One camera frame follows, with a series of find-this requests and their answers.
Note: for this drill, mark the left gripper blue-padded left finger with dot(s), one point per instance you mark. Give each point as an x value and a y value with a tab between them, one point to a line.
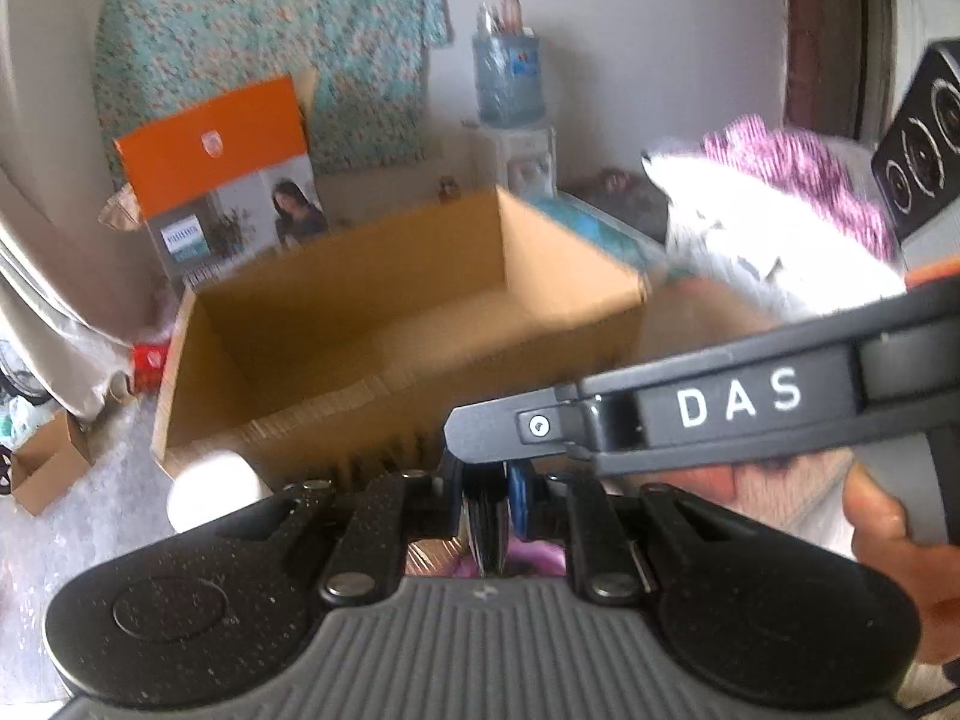
477	494

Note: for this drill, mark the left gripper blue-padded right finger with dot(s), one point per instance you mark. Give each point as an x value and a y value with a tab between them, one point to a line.
522	495

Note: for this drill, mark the person's right hand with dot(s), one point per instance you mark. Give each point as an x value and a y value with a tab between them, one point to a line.
831	500

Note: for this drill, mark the large brown cardboard box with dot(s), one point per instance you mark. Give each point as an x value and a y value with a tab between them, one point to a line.
343	358

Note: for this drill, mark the purple white checkered cloth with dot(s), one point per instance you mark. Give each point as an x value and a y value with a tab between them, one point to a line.
799	163

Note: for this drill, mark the beach print table mat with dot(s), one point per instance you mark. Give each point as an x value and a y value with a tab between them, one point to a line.
614	237

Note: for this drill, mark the white lotion bottle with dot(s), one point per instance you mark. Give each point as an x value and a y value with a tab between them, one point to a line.
219	484

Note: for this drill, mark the white water dispenser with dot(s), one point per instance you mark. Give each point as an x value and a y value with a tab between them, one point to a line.
520	160

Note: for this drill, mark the red can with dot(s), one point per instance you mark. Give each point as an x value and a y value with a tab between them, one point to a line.
148	361

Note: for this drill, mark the orange Philips product box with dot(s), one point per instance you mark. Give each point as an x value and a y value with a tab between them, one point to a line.
223	182

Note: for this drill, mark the blue water jug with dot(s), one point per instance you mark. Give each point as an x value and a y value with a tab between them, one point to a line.
508	79

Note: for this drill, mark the small open cardboard box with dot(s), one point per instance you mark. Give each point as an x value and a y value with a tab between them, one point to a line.
49	463

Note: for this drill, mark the teal floral cloth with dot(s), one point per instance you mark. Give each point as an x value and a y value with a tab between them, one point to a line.
153	58

